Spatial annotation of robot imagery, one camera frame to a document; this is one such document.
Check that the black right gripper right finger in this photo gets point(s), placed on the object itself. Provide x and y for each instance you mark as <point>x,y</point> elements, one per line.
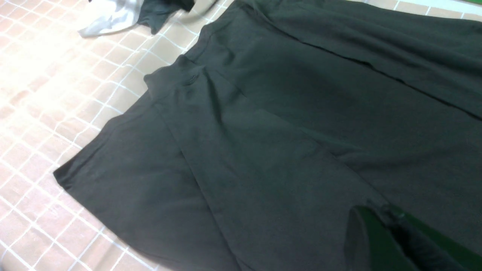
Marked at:
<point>427,248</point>

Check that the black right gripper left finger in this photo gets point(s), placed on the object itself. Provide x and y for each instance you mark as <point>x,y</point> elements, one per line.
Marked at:
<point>369,246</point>

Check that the dark gray long-sleeve shirt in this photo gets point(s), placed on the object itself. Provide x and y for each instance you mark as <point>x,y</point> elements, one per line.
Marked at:
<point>248,152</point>

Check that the white crumpled shirt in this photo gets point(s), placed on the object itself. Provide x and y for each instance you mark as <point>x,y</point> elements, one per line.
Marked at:
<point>104,17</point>

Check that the dark gray crumpled garment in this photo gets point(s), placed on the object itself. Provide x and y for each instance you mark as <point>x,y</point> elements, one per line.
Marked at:
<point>154,13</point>

